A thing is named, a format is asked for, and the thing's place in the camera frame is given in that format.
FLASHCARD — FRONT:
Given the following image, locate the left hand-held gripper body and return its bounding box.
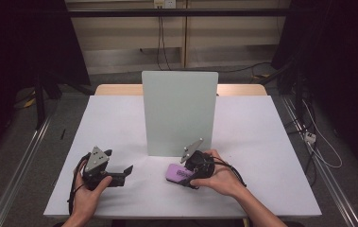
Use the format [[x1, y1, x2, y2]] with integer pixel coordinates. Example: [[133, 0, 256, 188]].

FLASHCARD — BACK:
[[81, 146, 127, 192]]

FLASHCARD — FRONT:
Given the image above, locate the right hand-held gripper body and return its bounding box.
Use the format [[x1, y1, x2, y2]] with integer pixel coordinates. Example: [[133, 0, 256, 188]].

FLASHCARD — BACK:
[[179, 137, 215, 180]]

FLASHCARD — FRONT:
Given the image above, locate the purple whiteboard eraser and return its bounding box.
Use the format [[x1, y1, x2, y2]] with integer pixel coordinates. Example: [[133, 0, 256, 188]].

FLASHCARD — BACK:
[[165, 163, 196, 187]]

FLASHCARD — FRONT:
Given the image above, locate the pale green glass whiteboard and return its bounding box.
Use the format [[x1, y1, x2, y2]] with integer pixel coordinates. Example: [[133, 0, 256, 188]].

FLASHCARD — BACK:
[[141, 70, 219, 158]]

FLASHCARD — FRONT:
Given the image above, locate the person's right hand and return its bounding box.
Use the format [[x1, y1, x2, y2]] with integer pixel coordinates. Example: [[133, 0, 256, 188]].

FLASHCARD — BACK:
[[189, 148, 247, 199]]

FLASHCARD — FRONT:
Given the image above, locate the person's left hand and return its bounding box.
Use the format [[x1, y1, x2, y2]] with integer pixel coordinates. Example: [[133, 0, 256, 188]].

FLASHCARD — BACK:
[[72, 160, 113, 219]]

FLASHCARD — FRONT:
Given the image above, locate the wooden table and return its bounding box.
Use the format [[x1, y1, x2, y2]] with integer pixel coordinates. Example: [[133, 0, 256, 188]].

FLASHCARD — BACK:
[[94, 83, 268, 96]]

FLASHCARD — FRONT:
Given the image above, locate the black metal stand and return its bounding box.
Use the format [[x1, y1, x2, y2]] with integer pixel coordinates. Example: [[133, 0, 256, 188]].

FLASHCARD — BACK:
[[34, 71, 63, 131]]

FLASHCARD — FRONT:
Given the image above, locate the black curtain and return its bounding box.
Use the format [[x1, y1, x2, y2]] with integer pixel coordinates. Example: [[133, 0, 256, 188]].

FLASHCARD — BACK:
[[270, 0, 358, 173], [0, 0, 92, 178]]

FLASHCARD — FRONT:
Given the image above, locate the black horizontal bar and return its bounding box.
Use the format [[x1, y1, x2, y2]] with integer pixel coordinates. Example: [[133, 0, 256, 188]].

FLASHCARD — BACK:
[[66, 8, 294, 18]]

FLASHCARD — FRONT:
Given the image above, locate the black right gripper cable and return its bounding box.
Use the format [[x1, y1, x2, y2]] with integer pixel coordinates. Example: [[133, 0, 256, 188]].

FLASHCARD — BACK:
[[212, 156, 247, 188]]

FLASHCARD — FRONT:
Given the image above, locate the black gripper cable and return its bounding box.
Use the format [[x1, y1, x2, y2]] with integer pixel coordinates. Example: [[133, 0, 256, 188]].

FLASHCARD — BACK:
[[212, 156, 247, 188], [67, 152, 92, 216]]

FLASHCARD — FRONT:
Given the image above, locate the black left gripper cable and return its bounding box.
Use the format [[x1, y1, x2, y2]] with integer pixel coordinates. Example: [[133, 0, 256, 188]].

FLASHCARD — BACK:
[[67, 152, 92, 216]]

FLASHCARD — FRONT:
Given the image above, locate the metal floor rail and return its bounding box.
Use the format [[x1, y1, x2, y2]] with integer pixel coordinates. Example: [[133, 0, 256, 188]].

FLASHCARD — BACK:
[[0, 115, 52, 227], [280, 94, 358, 227]]

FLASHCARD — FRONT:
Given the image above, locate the black hanging cable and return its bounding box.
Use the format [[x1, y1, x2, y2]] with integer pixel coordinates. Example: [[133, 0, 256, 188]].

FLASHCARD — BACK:
[[160, 8, 172, 71], [156, 8, 163, 71]]

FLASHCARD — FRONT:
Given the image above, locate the wooden wall post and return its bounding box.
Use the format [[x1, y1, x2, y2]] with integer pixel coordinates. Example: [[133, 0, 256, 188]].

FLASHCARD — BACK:
[[180, 0, 190, 69]]

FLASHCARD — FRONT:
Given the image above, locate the white floor cable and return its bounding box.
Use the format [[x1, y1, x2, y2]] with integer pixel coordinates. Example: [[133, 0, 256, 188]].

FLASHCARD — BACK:
[[301, 98, 344, 169]]

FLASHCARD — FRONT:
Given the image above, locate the white wall socket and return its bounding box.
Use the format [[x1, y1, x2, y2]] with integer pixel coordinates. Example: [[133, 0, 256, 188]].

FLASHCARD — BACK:
[[153, 0, 178, 9]]

